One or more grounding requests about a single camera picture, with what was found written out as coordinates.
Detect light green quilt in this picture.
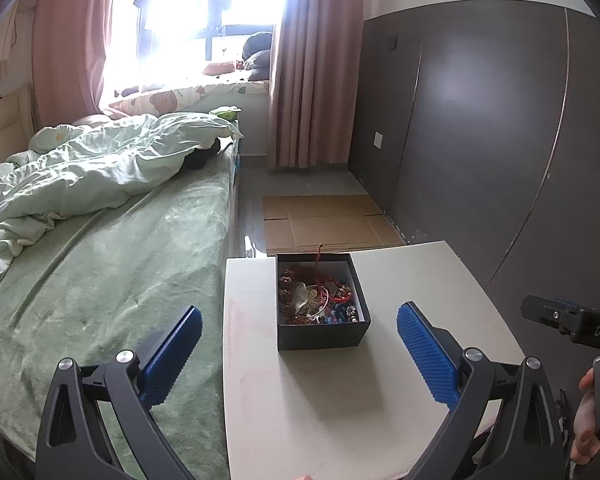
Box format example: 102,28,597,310
0,112,244,284

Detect brown carved bead bracelet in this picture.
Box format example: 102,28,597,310
279,264,327,327

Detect dark plush pillow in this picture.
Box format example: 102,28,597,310
241,31,276,84

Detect red string bracelet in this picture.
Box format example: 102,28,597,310
312,243,354,307

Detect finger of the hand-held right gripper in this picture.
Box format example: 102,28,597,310
521,294,583,337

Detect black jewelry box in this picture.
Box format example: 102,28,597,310
276,252,372,352

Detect pink plush toy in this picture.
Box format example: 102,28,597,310
202,59,239,77

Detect silver bangle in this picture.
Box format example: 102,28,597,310
300,300,332,324

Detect bear print cushion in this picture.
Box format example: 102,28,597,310
107,80,272,121

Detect colourful bead bracelet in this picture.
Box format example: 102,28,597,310
327,300,359,327

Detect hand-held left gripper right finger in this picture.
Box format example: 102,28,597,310
396,301,567,480

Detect pink pillow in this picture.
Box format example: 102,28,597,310
74,113,114,129

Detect pink curtain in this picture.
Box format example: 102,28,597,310
30,0,117,129
265,0,367,174

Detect beige headboard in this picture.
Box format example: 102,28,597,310
0,84,37,167

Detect dark brown wardrobe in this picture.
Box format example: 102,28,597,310
347,0,600,322

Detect flattened cardboard sheet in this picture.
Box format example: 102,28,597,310
262,193,407,254

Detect person's right hand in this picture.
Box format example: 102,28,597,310
569,367,600,466

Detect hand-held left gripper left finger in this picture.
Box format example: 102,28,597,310
34,304,204,480

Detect bed with green sheet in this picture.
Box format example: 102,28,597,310
0,142,242,480

